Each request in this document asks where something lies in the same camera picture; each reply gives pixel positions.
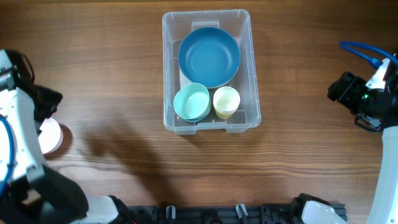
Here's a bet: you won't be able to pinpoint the pale green cup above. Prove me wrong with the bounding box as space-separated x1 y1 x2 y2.
213 86 241 111

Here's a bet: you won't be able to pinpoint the clear plastic storage container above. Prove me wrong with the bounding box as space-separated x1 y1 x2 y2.
162 9 261 135

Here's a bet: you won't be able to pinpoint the dark blue bowl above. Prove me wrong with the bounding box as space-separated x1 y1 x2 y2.
178 27 241 88

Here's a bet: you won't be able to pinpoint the mint green small bowl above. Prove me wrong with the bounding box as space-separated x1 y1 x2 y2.
174 83 211 112

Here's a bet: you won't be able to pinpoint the yellow cup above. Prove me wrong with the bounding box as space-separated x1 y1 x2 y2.
215 110 234 119

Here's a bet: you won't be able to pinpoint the pink cup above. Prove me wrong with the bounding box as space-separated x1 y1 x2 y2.
213 105 237 116

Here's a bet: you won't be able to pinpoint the cream white bowl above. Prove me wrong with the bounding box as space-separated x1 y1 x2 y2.
179 63 240 89

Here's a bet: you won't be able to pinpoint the light blue small bowl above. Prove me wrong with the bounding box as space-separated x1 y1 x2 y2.
176 106 211 122

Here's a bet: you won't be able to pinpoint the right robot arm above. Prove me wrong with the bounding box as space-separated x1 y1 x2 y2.
328 55 397 223

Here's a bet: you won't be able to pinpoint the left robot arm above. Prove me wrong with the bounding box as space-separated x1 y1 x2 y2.
1 49 119 223

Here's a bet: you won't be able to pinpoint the pale pink small bowl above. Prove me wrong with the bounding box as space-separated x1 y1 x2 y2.
38 118 63 154

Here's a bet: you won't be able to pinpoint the left blue cable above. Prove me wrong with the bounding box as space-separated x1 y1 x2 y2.
0 114 16 198

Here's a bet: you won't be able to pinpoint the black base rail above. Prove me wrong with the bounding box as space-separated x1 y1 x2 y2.
129 202 305 224

